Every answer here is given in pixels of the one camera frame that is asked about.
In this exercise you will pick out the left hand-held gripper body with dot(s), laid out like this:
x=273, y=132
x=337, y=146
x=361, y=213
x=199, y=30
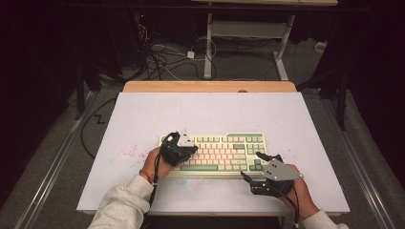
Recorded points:
x=175, y=152

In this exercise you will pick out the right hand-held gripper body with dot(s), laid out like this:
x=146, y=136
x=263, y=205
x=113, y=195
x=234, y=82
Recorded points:
x=280, y=171

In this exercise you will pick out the cream and green keyboard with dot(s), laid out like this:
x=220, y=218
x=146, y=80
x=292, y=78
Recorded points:
x=223, y=152

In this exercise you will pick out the person's left hand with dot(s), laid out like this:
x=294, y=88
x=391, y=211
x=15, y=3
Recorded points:
x=153, y=165

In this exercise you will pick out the person's right hand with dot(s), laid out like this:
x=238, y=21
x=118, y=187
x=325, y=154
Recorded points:
x=302, y=194

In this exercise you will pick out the white power adapter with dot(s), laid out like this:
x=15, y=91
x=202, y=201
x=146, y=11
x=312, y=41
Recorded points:
x=190, y=54

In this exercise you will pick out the black metal stand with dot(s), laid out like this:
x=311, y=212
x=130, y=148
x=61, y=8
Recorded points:
x=79, y=95

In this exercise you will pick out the small white box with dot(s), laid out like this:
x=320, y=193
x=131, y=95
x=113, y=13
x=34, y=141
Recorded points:
x=320, y=46

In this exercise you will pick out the aluminium floor rail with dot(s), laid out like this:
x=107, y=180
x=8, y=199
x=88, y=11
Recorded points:
x=54, y=168
x=359, y=168

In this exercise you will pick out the white metal desk frame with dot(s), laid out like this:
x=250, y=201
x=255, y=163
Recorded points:
x=245, y=29

